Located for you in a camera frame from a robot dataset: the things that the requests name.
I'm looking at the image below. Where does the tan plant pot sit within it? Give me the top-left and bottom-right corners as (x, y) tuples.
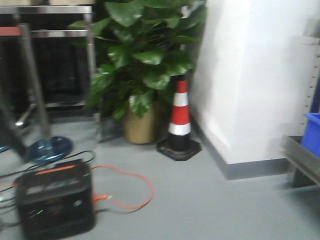
(123, 101), (162, 145)

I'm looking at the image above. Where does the red white traffic cone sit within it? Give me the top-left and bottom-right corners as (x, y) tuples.
(156, 80), (202, 162)

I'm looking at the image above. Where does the green potted plant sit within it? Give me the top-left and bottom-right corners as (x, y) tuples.
(84, 0), (207, 119)

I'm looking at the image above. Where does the black portable power station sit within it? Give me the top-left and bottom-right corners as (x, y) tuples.
(14, 159), (96, 240)

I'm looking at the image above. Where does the blue lower right front bin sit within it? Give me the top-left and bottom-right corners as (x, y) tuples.
(301, 113), (320, 158)

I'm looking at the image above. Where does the orange power cable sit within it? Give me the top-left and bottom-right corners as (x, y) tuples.
(0, 164), (154, 210)

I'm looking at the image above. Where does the stainless steel table frame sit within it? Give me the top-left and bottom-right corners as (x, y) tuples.
(0, 5), (96, 110)

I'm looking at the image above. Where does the steel barrier post with base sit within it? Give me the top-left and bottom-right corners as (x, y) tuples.
(18, 23), (73, 164)

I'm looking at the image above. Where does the steel rack frame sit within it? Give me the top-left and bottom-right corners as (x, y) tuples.
(282, 18), (320, 188)

